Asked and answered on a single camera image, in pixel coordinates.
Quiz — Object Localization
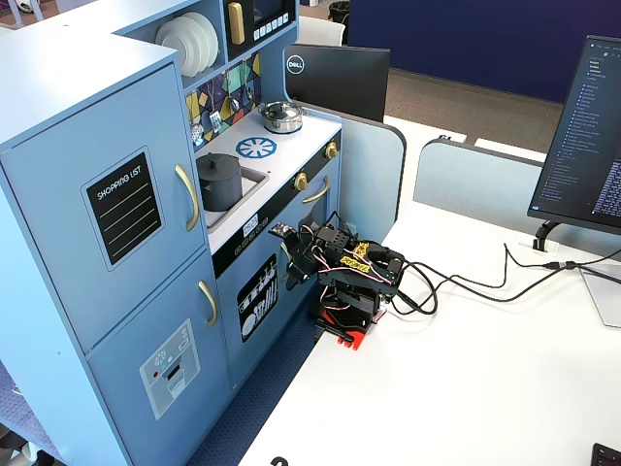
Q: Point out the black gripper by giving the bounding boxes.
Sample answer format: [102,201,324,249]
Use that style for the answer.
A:
[282,232,323,292]

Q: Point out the gray round lid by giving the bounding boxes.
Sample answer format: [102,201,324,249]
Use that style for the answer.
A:
[195,151,243,180]

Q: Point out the red and black robot base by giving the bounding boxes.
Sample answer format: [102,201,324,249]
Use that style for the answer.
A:
[310,285,389,352]

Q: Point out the steel pot with lid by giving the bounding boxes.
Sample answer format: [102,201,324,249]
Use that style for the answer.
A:
[257,100,305,135]

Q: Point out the gray cooking pot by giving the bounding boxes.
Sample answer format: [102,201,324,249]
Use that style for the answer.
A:
[196,163,245,213]

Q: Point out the light blue desk divider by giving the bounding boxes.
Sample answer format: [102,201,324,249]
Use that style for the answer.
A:
[413,137,555,235]
[292,99,409,244]

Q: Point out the steel slotted spatula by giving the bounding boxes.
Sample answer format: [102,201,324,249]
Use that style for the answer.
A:
[208,80,223,133]

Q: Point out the steel slotted skimmer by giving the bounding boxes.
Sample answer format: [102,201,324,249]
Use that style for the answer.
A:
[190,96,205,146]

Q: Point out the steel ladle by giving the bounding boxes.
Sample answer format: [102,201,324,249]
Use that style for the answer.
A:
[224,70,243,114]

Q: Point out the black Dell monitor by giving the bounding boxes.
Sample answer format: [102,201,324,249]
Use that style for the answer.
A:
[283,42,392,123]

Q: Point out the white chair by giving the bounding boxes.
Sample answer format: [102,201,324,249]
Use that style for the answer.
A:
[297,14,347,47]

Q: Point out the white toy plate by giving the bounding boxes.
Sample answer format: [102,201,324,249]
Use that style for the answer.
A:
[154,17,202,78]
[181,10,220,67]
[172,14,212,70]

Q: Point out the blue toy kitchen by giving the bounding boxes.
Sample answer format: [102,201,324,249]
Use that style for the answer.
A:
[0,0,343,466]

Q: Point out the monitor with lit screen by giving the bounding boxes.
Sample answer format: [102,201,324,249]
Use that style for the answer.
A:
[527,34,621,232]

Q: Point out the black keyboard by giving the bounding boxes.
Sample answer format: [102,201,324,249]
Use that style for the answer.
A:
[591,442,621,466]

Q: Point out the gold oven door handle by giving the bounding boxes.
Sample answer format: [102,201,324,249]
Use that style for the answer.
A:
[302,175,333,205]

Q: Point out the gold freezer door handle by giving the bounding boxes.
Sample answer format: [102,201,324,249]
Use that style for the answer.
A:
[197,280,219,328]

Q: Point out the gold fridge door handle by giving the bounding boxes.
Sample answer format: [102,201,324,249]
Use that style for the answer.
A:
[174,163,202,234]

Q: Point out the black cable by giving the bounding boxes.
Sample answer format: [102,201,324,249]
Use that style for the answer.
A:
[504,242,621,273]
[387,260,621,317]

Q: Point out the gold microwave handle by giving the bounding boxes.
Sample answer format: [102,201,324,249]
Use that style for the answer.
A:
[227,1,245,46]

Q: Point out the clear monitor base plate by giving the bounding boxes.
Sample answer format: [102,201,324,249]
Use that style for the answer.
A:
[578,264,621,330]

